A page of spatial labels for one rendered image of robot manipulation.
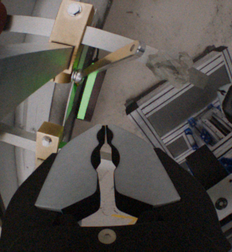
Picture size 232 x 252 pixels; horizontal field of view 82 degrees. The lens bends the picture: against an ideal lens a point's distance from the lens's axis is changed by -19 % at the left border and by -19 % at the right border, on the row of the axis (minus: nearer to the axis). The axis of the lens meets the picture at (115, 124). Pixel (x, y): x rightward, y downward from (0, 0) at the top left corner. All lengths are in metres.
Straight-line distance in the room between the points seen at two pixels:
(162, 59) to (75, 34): 0.14
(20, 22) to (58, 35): 0.08
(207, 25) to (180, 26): 0.24
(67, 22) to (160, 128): 0.96
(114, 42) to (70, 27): 0.07
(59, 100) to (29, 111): 0.18
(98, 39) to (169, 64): 0.12
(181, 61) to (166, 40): 0.92
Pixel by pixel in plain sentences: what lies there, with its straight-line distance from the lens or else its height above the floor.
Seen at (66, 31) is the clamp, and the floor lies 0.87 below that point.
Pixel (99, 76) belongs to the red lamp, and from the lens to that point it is 0.43.
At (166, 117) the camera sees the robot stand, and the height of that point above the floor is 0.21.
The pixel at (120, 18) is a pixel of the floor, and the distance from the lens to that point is 1.14.
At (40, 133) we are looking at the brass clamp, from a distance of 0.34.
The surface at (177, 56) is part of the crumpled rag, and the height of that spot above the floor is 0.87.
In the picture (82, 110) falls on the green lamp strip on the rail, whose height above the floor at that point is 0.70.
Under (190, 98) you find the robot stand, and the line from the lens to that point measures 1.11.
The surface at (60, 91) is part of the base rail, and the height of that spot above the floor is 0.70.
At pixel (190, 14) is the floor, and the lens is 1.32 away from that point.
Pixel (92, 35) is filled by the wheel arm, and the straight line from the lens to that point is 0.26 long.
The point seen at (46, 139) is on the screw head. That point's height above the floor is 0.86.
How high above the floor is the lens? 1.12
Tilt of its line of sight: 62 degrees down
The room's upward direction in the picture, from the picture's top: 172 degrees clockwise
